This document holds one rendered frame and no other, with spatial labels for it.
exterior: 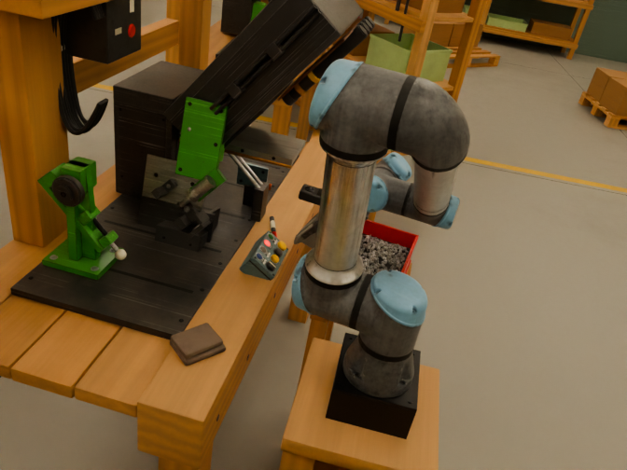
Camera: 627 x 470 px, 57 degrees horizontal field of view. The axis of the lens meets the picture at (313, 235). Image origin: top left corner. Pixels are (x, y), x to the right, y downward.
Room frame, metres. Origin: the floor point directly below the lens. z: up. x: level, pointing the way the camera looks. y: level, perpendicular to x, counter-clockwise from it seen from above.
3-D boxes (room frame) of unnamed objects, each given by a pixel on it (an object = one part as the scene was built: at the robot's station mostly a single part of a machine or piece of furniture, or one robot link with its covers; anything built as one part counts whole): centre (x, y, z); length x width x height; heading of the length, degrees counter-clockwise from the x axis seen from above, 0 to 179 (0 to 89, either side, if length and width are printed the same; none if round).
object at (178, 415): (1.49, 0.11, 0.82); 1.50 x 0.14 x 0.15; 172
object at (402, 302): (0.91, -0.18, 1.11); 0.13 x 0.12 x 0.14; 74
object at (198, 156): (1.44, 0.34, 1.17); 0.13 x 0.12 x 0.20; 172
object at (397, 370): (0.92, -0.19, 0.99); 0.15 x 0.15 x 0.10
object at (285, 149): (1.59, 0.28, 1.11); 0.39 x 0.16 x 0.03; 82
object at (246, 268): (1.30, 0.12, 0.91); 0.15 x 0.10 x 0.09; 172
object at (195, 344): (0.93, 0.21, 0.91); 0.10 x 0.08 x 0.03; 133
